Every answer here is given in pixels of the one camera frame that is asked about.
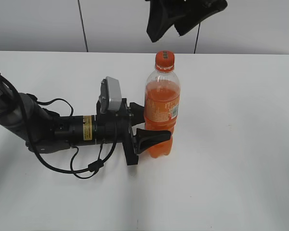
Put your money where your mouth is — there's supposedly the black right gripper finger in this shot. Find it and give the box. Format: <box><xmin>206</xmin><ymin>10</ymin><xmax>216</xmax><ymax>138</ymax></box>
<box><xmin>146</xmin><ymin>0</ymin><xmax>183</xmax><ymax>43</ymax></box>
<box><xmin>174</xmin><ymin>0</ymin><xmax>228</xmax><ymax>36</ymax></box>

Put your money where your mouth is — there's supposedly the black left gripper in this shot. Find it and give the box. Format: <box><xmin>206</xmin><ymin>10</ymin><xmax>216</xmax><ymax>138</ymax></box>
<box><xmin>94</xmin><ymin>98</ymin><xmax>171</xmax><ymax>166</ymax></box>

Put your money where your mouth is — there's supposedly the orange soda bottle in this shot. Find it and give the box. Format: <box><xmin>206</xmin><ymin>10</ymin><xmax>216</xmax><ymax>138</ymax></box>
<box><xmin>144</xmin><ymin>50</ymin><xmax>181</xmax><ymax>159</ymax></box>

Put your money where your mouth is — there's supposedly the orange bottle cap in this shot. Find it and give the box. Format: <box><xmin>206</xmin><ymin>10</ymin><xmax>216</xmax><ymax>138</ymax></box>
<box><xmin>155</xmin><ymin>51</ymin><xmax>175</xmax><ymax>73</ymax></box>

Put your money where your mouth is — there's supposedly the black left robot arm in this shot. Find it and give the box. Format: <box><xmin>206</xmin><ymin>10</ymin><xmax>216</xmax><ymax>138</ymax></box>
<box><xmin>0</xmin><ymin>74</ymin><xmax>171</xmax><ymax>166</ymax></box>

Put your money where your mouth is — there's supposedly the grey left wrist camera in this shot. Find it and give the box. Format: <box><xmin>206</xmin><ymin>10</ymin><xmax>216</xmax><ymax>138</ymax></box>
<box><xmin>99</xmin><ymin>77</ymin><xmax>122</xmax><ymax>114</ymax></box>

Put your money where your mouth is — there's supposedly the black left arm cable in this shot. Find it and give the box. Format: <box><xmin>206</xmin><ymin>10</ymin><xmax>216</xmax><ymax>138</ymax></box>
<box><xmin>0</xmin><ymin>77</ymin><xmax>117</xmax><ymax>179</ymax></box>

